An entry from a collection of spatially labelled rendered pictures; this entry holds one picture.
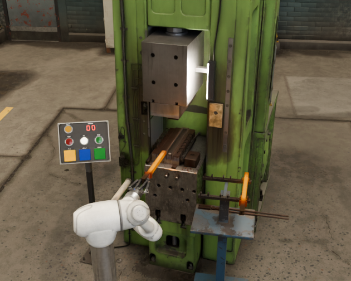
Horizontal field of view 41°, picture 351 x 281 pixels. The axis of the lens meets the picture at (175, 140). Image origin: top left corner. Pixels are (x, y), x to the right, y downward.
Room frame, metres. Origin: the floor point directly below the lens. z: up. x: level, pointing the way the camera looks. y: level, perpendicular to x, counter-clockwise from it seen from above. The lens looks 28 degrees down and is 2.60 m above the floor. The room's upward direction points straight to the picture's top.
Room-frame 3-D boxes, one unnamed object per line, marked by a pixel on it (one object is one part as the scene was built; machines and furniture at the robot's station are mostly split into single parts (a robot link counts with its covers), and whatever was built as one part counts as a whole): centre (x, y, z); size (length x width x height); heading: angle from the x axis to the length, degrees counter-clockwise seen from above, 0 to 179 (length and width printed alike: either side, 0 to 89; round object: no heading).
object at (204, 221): (2.50, -0.32, 0.68); 0.40 x 0.30 x 0.02; 80
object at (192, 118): (3.34, -0.13, 1.37); 0.41 x 0.10 x 0.91; 73
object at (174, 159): (3.04, 0.01, 0.96); 0.42 x 0.20 x 0.09; 163
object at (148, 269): (2.80, 0.09, 0.01); 0.58 x 0.39 x 0.01; 73
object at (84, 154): (2.81, 0.61, 1.01); 0.07 x 0.05 x 0.07; 98
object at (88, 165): (2.93, 0.62, 0.54); 0.04 x 0.04 x 1.08; 73
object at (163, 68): (3.03, -0.03, 1.56); 0.42 x 0.39 x 0.40; 163
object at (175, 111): (3.04, 0.01, 1.32); 0.42 x 0.20 x 0.10; 163
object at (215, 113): (2.88, -0.27, 1.27); 0.09 x 0.02 x 0.17; 73
